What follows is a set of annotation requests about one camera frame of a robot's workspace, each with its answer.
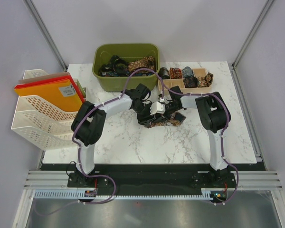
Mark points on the wooden compartment tray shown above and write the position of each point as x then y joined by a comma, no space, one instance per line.
170,83

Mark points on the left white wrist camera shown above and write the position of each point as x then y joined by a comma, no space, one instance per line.
158,107

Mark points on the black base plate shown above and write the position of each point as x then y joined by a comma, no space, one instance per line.
155,179

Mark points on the red patterned rolled tie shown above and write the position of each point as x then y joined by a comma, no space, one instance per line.
175,73

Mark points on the aluminium corner post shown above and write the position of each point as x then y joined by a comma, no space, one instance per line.
45,32
256,26

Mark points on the orange folder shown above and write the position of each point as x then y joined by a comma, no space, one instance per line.
67,104

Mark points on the brown patterned loose tie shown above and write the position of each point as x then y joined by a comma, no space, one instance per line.
205,81

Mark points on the dark patterned rolled tie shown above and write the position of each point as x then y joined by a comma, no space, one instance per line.
190,82

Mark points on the black ties in bin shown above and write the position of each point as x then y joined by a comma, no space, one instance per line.
117,67

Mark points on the right aluminium corner post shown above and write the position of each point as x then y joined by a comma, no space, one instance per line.
256,26

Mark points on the left aluminium corner post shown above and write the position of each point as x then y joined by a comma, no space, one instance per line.
45,32

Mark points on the white plastic file rack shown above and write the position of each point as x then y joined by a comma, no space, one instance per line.
40,122

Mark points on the brown patterned tie in bin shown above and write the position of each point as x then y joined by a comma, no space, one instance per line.
145,62

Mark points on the brown cat pattern tie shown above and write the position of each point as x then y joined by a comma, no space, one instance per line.
173,120

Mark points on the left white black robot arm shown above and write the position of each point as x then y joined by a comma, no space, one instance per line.
89,122

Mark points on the red folder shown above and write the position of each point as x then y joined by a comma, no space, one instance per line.
69,78

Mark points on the olive green plastic bin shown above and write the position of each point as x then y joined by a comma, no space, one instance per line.
129,52

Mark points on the aluminium rail frame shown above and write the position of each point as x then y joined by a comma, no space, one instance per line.
248,180

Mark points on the black rolled tie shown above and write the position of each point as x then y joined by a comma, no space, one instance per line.
164,73

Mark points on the white slotted cable duct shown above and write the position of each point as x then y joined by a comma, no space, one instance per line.
95,195

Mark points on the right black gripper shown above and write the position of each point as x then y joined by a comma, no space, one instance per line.
166,115

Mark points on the grey blue rolled tie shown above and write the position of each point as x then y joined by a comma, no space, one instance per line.
187,72

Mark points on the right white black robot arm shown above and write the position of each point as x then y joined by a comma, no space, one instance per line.
214,117

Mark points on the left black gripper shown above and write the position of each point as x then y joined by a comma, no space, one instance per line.
144,120

